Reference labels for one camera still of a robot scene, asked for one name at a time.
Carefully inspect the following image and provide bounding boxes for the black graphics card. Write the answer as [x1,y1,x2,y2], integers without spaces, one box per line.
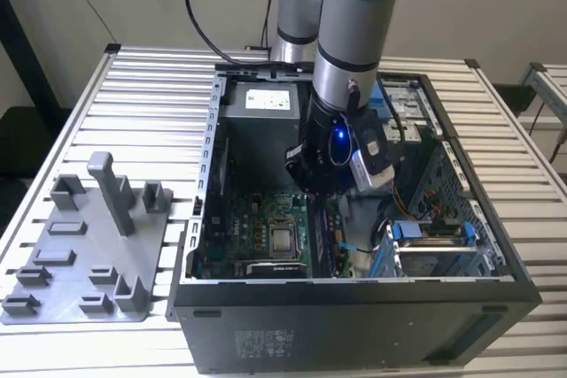
[245,261,309,280]

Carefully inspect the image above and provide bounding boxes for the black cable behind arm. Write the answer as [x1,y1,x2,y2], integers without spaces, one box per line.
[260,0,279,48]

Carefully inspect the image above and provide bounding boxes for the grey optical drive cage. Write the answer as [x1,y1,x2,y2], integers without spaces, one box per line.
[376,76,444,196]

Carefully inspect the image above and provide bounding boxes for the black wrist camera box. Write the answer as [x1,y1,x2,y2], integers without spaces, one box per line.
[353,112,393,175]

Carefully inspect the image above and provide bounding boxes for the black table bracket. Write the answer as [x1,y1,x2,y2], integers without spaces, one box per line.
[492,82,538,120]

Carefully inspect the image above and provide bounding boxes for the black RAM slot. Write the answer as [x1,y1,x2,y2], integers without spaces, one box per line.
[308,200,316,278]

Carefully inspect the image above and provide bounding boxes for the blue SATA cable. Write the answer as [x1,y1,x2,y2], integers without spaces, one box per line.
[338,241,377,256]

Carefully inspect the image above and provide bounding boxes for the silver CPU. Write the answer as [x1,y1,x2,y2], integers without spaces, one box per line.
[270,229,297,258]

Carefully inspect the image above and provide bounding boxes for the grey plastic parts rack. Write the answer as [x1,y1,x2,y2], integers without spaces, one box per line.
[0,152,175,327]

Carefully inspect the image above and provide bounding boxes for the black open PC case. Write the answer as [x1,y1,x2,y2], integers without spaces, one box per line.
[166,61,544,374]

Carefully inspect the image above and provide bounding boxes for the metal CPU socket cover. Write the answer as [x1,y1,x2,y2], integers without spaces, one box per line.
[265,216,299,260]

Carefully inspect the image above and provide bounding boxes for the blue disk carrier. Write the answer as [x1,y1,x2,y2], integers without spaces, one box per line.
[370,220,482,280]

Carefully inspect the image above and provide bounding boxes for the black slanted frame post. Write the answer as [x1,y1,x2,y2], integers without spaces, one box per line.
[0,0,61,116]

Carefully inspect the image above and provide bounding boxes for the aluminium side table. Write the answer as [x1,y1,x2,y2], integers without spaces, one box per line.
[516,61,567,131]

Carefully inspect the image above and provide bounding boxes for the blue plastic drive latch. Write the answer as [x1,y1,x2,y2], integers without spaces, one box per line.
[371,85,387,120]

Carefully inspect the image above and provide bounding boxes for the grey power supply unit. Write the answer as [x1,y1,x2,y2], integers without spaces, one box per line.
[220,82,311,191]

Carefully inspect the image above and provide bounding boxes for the RAM stick with black chips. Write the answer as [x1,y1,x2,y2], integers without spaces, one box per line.
[325,200,336,277]
[312,200,328,278]

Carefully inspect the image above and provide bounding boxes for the green motherboard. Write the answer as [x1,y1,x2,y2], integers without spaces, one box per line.
[194,189,355,280]

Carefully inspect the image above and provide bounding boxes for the perforated metal drive cage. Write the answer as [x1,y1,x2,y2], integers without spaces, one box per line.
[371,141,509,282]

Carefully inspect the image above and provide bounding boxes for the orange power wires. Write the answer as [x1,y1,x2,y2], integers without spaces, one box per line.
[390,181,416,222]

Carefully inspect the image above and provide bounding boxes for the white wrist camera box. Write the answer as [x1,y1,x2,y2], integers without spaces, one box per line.
[348,150,396,194]

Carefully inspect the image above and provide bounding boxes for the thin black wall wire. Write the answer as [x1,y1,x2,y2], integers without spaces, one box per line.
[66,0,123,48]

